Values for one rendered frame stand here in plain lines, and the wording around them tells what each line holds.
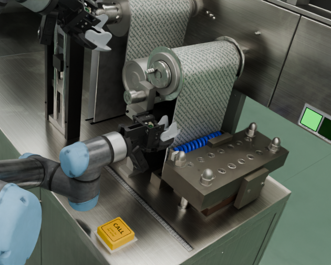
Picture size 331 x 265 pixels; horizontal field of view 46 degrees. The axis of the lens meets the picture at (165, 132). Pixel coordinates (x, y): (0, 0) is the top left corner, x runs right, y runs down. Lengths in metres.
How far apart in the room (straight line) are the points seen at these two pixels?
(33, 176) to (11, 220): 0.37
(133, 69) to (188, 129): 0.24
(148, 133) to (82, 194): 0.22
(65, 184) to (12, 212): 0.41
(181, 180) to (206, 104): 0.24
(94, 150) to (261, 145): 0.58
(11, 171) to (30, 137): 0.51
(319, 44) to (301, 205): 1.83
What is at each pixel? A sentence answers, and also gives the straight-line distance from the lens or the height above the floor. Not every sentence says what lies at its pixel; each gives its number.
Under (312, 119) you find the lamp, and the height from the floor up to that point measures 1.19.
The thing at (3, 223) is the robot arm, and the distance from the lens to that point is 0.60.
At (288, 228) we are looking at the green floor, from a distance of 2.63.
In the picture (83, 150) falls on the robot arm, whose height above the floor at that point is 1.14.
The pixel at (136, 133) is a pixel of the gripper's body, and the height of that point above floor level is 1.15.
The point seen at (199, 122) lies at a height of 1.09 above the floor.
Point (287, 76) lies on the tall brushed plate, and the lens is 1.22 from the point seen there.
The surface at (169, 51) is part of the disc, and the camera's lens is 1.04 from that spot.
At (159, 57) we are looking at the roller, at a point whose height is 1.29.
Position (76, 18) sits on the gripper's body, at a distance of 0.92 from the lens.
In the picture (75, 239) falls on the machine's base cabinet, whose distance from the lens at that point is 1.21.
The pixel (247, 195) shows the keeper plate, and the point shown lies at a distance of 1.19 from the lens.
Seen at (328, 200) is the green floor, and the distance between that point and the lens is 3.02.
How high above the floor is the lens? 1.69
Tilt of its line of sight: 33 degrees down
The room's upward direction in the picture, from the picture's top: 11 degrees clockwise
